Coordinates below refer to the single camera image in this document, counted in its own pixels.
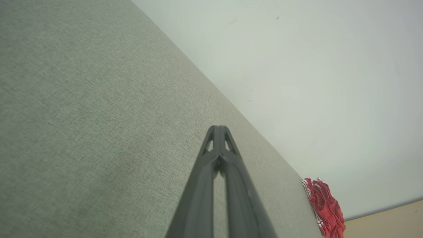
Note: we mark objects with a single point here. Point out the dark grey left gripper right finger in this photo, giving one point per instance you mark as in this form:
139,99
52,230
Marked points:
244,205

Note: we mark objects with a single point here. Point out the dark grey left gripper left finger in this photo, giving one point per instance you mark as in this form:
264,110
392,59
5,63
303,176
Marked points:
198,198

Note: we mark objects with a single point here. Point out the red Bulls 23 jersey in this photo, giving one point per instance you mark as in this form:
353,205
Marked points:
309,190

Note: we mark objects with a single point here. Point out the red shorts with white stripe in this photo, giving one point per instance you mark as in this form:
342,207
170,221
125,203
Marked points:
330,211

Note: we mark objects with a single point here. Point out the grey fabric sofa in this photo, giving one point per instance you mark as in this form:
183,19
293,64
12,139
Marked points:
99,99

